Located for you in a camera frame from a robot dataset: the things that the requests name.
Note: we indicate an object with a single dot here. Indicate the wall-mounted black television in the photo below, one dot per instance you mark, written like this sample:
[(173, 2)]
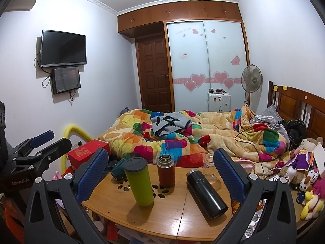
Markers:
[(63, 48)]

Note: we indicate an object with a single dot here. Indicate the small wall-mounted monitor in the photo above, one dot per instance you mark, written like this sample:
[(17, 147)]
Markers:
[(66, 78)]

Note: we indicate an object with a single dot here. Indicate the white small bottle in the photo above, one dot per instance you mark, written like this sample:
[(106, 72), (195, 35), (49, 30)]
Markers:
[(292, 170)]

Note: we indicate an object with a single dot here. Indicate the orange cloth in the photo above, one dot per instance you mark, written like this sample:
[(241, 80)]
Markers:
[(12, 221)]

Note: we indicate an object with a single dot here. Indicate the clear plastic container pink rim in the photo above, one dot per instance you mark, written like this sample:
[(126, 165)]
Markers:
[(246, 167)]

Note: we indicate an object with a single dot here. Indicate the wall air conditioner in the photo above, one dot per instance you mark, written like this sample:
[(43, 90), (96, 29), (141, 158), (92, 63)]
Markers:
[(21, 5)]

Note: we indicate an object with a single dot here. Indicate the doll in purple dress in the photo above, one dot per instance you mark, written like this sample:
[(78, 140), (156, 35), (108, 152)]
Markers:
[(302, 161)]

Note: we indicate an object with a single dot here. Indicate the white suitcase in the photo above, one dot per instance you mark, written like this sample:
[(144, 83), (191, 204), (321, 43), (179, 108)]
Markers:
[(219, 103)]

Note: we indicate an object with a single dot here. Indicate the black and white plush toy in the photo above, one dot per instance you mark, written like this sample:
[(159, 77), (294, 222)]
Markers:
[(309, 179)]

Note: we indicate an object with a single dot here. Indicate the black clothing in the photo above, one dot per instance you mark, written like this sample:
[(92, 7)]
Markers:
[(295, 132)]

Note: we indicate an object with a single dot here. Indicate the yellow foam tube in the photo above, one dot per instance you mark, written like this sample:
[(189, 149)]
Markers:
[(73, 128)]

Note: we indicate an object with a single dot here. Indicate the wooden bed headboard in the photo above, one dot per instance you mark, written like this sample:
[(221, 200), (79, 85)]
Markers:
[(292, 104)]

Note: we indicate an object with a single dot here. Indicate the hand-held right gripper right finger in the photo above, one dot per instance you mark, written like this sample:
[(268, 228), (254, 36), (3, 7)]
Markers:
[(228, 176)]

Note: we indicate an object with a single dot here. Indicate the standing electric fan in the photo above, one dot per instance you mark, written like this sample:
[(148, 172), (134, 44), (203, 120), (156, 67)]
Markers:
[(251, 78)]

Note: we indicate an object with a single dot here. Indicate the yellow plush toy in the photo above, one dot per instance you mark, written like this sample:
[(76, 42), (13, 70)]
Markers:
[(311, 205)]

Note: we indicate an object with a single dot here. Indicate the red box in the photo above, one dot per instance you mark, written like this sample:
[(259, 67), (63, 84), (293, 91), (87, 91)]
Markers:
[(87, 152)]

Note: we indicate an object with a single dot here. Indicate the green tumbler cup black lid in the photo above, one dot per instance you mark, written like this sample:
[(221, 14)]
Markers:
[(139, 183)]

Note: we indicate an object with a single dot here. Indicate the beige teddy bear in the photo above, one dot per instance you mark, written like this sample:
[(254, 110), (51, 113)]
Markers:
[(311, 143)]

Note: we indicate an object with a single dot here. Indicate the white box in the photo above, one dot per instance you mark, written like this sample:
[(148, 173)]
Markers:
[(320, 158)]

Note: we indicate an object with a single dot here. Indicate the grey and black garment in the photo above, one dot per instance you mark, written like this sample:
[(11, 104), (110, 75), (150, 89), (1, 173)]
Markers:
[(167, 123)]

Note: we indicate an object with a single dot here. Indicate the frosted wardrobe with pink hearts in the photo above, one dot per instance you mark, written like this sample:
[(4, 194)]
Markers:
[(208, 63)]

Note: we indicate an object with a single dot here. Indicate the wooden overhead cabinet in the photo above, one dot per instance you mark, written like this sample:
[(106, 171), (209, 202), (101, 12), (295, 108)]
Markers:
[(177, 12)]

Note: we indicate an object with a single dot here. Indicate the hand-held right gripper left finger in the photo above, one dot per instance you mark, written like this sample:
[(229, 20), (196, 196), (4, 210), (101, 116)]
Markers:
[(92, 176)]

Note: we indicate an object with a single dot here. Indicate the colourful patchwork blanket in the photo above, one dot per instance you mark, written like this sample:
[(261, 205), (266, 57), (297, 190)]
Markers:
[(132, 134)]

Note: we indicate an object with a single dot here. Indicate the brown wooden door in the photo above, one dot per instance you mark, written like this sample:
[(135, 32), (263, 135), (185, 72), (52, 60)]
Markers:
[(153, 76)]

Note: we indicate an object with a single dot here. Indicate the grey plaid pillow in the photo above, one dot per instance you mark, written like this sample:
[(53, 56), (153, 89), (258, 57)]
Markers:
[(273, 114)]

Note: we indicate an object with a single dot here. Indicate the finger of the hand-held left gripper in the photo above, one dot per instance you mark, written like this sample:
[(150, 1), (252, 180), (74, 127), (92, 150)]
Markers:
[(42, 137), (57, 144)]

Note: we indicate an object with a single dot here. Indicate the clear glass jar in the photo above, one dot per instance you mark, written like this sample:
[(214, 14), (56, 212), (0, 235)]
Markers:
[(210, 161)]

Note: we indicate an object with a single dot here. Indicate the teal cup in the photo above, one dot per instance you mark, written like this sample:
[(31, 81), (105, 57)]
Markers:
[(118, 170)]

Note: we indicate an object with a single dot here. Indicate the brown thermos bottle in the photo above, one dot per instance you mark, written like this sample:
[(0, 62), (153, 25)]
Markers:
[(166, 172)]

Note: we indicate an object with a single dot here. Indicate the pink plush toy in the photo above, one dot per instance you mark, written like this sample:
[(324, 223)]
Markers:
[(320, 190)]

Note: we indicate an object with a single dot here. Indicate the black thermos bottle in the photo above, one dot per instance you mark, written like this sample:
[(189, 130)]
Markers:
[(205, 195)]

